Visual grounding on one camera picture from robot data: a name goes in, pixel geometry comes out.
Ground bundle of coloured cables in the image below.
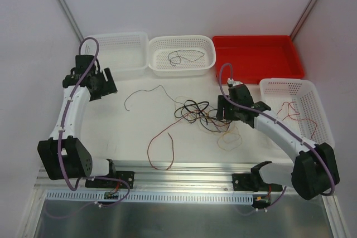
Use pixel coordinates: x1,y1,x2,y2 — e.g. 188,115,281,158
173,96,242,152

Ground red cable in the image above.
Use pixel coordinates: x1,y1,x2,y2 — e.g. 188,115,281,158
147,119,185,171
276,100,319,140

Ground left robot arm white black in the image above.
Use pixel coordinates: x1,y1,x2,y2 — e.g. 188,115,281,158
37,55,118,187

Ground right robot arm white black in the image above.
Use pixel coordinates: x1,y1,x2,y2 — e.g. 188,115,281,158
216,79,340,200

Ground translucent white square-hole basket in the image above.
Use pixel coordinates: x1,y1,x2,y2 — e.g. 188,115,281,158
93,32,149,81

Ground red plastic tray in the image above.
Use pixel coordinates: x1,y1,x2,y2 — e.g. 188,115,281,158
213,35,305,84

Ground white basket on right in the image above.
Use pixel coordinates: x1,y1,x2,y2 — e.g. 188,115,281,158
259,78,335,148

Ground white round-hole basket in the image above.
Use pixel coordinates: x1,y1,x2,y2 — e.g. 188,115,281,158
148,35,216,77

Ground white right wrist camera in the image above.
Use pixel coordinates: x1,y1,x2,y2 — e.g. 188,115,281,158
227,78,242,88

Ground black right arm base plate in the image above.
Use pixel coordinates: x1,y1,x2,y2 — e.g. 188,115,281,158
232,173,283,192

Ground white slotted cable duct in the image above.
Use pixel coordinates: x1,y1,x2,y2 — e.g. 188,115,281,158
46,190,253,205

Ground aluminium mounting rail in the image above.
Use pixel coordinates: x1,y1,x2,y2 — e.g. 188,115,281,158
35,161,296,194

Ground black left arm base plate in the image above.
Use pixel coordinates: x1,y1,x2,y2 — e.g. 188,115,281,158
85,171,135,189

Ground aluminium corner post left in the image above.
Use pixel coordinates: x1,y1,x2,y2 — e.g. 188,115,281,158
56,0,83,42

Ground aluminium corner post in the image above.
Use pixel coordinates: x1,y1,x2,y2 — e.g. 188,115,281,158
56,0,83,42
290,0,319,41

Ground aluminium corner post right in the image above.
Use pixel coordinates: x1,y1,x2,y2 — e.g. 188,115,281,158
290,0,319,41

